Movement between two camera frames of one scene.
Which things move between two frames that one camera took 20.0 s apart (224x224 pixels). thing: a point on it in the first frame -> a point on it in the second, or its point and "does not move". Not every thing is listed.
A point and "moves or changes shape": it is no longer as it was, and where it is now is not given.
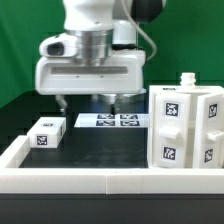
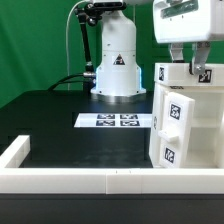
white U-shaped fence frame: [103, 181] does not move
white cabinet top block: [47, 132] -> [180, 74]
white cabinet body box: [187, 87] moves or changes shape
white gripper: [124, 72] -> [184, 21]
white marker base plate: [109, 120] does not move
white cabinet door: [172, 129] moves or changes shape
